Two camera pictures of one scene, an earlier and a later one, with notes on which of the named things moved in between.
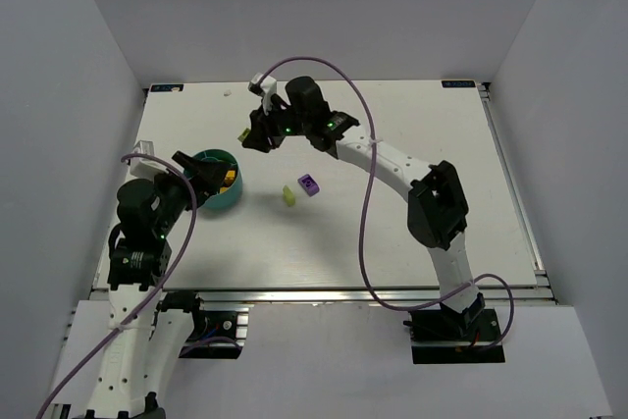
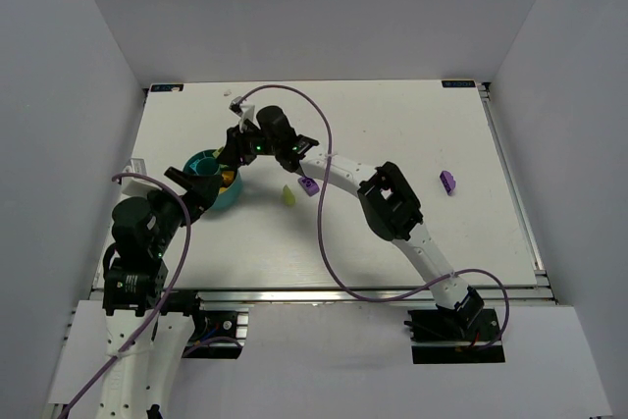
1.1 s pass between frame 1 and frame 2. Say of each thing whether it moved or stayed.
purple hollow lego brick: stayed
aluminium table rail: stayed
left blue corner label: stayed
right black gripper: moved
